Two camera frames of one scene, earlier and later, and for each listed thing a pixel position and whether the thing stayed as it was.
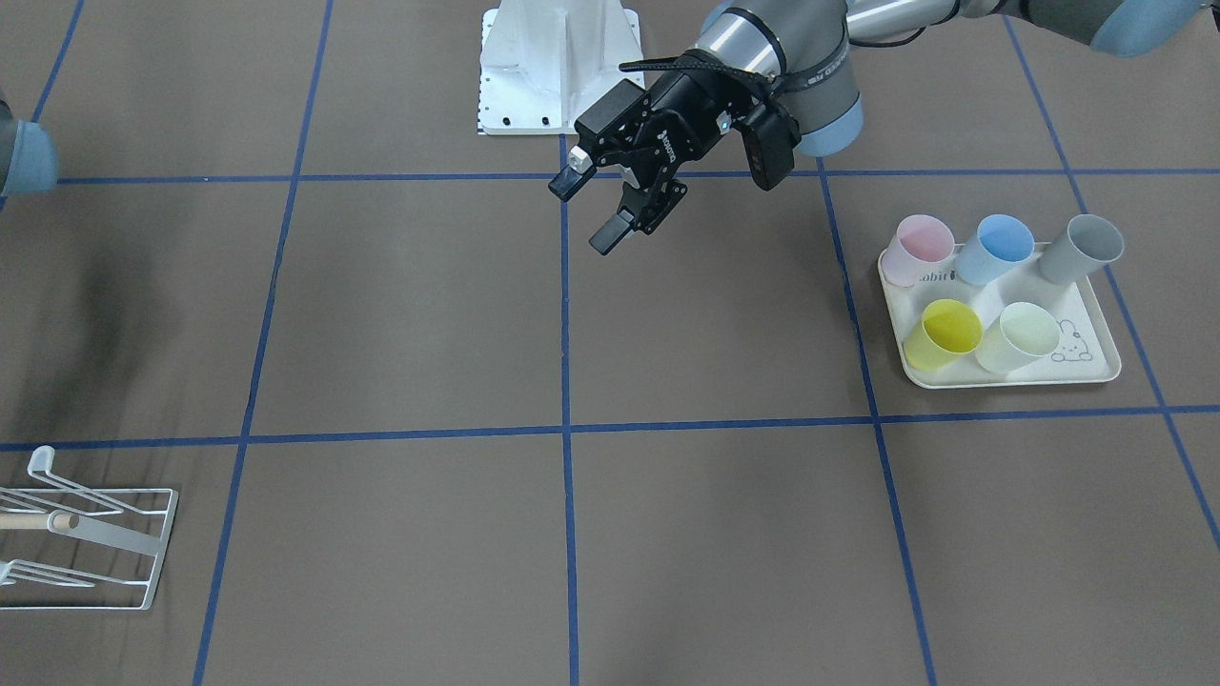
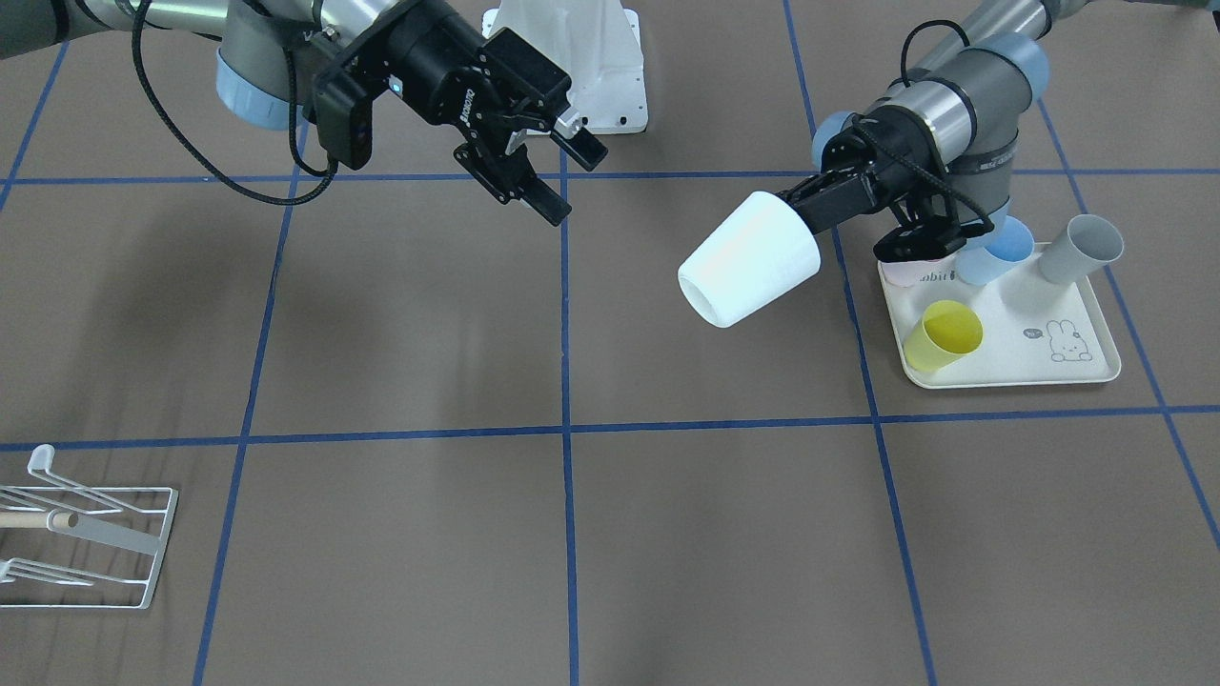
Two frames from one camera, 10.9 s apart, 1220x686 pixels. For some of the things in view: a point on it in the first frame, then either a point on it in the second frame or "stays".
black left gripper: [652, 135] -> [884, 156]
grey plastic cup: [1088, 244] stays
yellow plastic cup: [947, 329] stays
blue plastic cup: [1000, 241] stays
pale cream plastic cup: [1024, 332] -> [762, 250]
